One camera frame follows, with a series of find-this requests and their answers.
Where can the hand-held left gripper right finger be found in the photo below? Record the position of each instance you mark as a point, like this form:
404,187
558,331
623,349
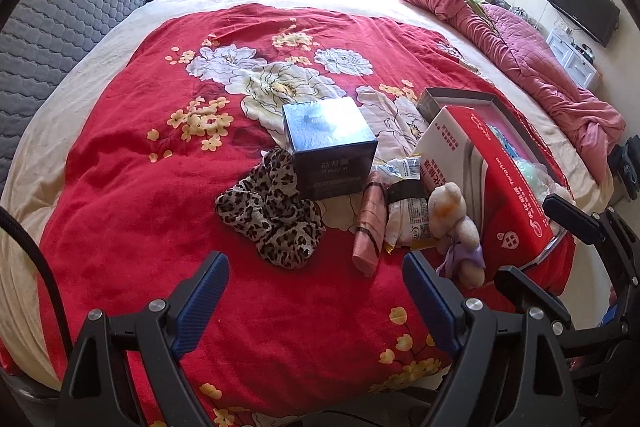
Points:
430,307

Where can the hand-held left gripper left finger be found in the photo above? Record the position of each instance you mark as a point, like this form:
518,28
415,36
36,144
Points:
200,302

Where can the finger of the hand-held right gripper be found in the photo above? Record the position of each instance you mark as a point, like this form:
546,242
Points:
570,217
525,284

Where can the green tissue pack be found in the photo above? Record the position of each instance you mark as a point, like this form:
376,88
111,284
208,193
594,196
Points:
527,174

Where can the plush bear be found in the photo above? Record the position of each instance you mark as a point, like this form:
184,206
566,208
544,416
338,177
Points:
450,212

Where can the leopard print scarf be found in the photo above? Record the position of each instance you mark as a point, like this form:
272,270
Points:
270,217

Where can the red and white carton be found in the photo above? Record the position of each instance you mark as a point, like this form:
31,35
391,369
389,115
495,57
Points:
440,104
505,187

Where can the pile of dark clothing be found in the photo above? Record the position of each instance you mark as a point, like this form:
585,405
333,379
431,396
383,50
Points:
627,172

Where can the white snack packet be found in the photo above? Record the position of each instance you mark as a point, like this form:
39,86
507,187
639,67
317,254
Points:
410,217

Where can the pink tube package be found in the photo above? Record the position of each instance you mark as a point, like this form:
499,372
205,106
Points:
370,227

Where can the red floral blanket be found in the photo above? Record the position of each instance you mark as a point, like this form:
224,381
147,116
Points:
150,207

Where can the pink picture book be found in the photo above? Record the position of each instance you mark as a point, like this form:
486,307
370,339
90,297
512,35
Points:
500,134

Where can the pink quilt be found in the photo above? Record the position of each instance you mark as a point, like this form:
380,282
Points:
575,107

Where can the white drawer cabinet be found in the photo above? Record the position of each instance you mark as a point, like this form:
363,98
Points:
575,67

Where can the small devices on cabinet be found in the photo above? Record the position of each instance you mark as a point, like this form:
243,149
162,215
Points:
585,51

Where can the dark blue box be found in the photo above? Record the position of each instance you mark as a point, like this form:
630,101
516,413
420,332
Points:
325,132

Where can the grey quilted headboard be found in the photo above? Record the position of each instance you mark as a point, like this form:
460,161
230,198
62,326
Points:
65,17

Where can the black wall television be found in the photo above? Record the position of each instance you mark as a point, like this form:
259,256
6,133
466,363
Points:
582,7

